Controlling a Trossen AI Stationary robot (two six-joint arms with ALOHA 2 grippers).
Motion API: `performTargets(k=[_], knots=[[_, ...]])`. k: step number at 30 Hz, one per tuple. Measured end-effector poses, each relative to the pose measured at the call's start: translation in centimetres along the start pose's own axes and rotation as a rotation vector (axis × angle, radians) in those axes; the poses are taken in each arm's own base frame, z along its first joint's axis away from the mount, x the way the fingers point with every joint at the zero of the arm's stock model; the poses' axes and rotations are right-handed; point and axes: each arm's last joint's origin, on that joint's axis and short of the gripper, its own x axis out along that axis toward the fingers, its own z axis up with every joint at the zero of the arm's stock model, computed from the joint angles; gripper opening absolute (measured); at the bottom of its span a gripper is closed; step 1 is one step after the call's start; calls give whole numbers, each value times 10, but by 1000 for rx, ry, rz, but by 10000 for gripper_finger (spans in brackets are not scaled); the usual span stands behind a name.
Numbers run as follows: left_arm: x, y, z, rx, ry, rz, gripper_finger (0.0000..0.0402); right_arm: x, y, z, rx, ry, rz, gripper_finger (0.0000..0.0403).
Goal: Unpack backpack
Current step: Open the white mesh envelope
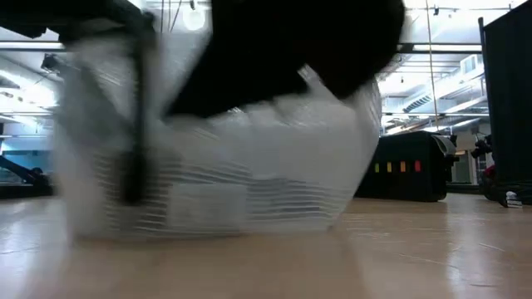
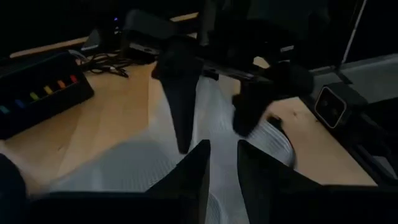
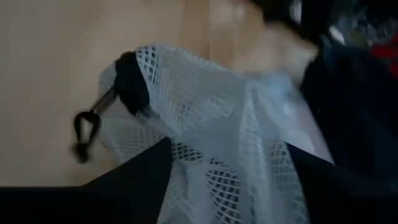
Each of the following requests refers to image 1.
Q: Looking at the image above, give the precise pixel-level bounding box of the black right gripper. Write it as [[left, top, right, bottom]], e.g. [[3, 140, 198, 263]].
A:
[[165, 0, 406, 118]]

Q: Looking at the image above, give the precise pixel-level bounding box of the clear mesh zipper pouch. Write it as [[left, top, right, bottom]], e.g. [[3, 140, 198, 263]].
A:
[[53, 12, 383, 243]]

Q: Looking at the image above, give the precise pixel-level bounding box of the black network switch box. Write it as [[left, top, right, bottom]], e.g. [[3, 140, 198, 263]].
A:
[[355, 130, 458, 203]]

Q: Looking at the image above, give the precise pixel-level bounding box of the distant black robot rig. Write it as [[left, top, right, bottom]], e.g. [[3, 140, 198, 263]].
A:
[[470, 135, 495, 159]]

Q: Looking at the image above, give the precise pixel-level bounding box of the black curtain partition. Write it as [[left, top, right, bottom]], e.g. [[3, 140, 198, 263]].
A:
[[477, 0, 532, 204]]

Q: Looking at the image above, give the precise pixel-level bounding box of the black ceiling camera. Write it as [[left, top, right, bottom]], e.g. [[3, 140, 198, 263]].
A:
[[40, 53, 63, 75]]

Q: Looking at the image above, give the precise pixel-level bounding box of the tan hanging cable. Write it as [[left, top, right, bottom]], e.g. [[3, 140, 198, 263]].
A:
[[426, 0, 440, 132]]

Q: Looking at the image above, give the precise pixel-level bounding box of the black overhead frame beam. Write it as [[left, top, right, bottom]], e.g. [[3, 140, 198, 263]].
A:
[[0, 40, 483, 54]]

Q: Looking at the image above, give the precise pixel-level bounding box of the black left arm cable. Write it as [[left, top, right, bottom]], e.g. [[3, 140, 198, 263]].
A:
[[0, 155, 54, 199]]

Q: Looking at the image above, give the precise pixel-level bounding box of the blue wall panel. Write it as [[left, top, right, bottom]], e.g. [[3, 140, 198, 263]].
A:
[[0, 149, 55, 184]]

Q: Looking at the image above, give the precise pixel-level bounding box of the white cable plug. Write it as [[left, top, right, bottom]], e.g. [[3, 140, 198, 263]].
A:
[[505, 190, 524, 209]]

